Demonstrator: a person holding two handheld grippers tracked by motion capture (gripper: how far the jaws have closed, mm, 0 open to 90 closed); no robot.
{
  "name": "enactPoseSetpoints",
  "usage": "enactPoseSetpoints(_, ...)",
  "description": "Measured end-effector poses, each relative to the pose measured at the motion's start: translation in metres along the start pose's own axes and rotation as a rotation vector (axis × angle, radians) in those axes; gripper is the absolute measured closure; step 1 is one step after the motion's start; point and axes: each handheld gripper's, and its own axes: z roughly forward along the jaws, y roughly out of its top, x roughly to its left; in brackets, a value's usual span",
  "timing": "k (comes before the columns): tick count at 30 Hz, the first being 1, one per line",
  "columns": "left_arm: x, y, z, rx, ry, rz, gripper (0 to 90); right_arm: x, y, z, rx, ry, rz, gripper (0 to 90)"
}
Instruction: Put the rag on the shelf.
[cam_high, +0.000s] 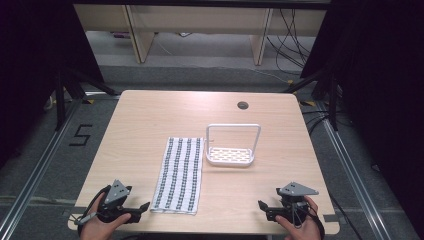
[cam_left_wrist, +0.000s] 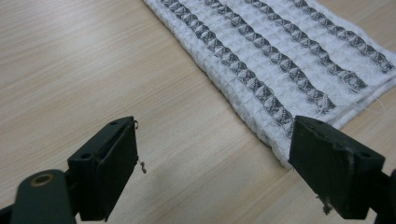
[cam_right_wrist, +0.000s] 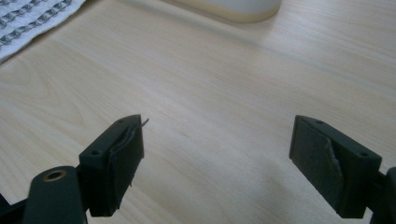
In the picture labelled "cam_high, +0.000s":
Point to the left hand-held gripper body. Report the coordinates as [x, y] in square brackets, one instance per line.
[116, 193]

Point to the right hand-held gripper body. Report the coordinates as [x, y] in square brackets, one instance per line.
[295, 190]

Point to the person's right hand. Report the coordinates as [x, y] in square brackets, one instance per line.
[305, 231]

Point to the person's left hand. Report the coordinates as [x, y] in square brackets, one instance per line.
[96, 230]

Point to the black and white checked towel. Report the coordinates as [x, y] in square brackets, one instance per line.
[180, 173]

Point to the white towel rack with tray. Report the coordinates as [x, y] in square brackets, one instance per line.
[230, 156]

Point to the yellow and black tape marker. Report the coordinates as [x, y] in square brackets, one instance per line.
[88, 101]
[307, 103]

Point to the black metal stand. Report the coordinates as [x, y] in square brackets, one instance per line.
[332, 100]
[60, 100]

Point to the black curtain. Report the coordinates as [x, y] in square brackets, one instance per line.
[383, 83]
[33, 66]

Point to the beige wooden desk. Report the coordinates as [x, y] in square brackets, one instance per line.
[141, 43]

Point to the black metal crossbar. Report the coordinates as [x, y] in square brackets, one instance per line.
[200, 4]

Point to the aluminium floor rail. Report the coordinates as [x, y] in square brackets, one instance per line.
[36, 170]
[353, 180]

